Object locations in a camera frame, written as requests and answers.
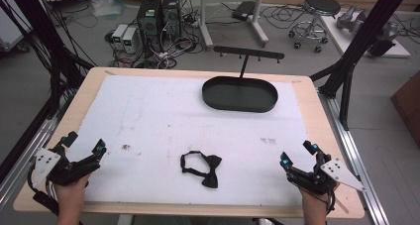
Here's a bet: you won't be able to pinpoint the clear plastic bag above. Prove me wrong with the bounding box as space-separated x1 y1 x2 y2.
89 0 127 20

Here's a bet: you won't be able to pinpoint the person's left hand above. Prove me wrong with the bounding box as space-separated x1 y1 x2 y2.
53 172 92 209

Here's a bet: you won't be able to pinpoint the white table mat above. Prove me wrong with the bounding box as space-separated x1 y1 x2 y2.
66 73 329 208

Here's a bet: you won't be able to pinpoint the white flat platform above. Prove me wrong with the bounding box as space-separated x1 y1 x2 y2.
319 11 412 59

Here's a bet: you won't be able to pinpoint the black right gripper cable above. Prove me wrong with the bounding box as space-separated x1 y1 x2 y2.
298 183 337 216

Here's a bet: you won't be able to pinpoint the black metal frame post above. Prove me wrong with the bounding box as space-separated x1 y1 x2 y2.
0 0 97 120
309 0 414 131

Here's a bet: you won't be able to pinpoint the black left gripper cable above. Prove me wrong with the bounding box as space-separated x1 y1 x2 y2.
27 164 85 225

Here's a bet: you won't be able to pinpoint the tangle of floor cables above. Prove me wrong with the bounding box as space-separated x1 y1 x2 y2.
104 6 207 69

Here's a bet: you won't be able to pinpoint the white desk leg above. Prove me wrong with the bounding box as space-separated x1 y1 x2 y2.
248 0 270 49
197 0 215 52

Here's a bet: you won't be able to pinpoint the loose black floor cables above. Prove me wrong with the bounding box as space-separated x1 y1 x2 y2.
259 1 320 31

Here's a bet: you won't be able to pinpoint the brown wooden cabinet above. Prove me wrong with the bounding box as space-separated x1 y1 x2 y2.
389 70 420 151

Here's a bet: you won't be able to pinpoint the white bench power supply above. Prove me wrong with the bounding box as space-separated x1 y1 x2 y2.
111 23 130 51
121 27 139 55

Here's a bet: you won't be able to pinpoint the black bow tie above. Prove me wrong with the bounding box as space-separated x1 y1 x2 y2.
179 150 223 189

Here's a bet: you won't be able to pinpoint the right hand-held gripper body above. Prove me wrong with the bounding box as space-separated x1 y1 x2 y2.
286 154 368 196

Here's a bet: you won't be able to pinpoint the black box on floor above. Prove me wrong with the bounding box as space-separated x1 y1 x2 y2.
231 0 257 22

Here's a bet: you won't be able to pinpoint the black tray stand with hooks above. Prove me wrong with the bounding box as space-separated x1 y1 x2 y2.
201 45 286 114

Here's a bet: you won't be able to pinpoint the white equipment case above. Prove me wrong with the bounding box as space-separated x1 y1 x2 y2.
0 0 33 54

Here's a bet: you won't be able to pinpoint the slim black computer tower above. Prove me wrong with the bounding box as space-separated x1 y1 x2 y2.
160 0 182 39

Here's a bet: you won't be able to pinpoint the black round chrome stool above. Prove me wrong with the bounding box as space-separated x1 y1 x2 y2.
287 0 342 54

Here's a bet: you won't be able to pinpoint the large black computer tower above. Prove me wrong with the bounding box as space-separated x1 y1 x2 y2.
136 0 164 54

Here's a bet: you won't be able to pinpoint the aluminium rail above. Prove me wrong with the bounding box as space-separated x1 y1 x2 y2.
317 88 391 225
0 97 73 204

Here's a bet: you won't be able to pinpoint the person's right hand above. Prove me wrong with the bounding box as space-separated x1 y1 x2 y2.
297 182 340 213

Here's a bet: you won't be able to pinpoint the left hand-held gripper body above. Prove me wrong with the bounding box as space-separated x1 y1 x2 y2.
31 147 102 189

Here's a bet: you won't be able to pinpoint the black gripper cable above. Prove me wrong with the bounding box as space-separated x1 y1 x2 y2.
298 183 337 216
27 164 85 225

